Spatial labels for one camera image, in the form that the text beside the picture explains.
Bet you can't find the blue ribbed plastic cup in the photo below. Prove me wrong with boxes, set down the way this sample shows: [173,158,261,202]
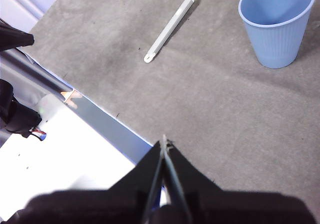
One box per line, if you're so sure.
[237,0,317,69]

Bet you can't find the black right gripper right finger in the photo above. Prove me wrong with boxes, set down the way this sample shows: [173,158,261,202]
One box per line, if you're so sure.
[165,140,317,224]

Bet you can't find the grey-handled sponge cup brush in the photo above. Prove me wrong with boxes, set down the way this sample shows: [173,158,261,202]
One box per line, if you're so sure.
[143,0,222,64]

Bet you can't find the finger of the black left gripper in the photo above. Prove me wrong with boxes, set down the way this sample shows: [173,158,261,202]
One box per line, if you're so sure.
[0,18,35,40]
[0,37,35,52]

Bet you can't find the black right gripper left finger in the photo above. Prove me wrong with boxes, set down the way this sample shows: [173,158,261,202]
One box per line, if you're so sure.
[4,134,166,224]

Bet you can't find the grey metal frame bar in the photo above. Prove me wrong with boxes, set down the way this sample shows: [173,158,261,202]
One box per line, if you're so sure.
[0,49,154,165]

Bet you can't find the tan plastic clip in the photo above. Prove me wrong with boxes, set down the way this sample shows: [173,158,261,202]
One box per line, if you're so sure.
[60,90,83,109]

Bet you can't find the red and blue wires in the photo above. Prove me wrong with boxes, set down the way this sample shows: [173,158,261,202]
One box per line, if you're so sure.
[29,127,48,141]

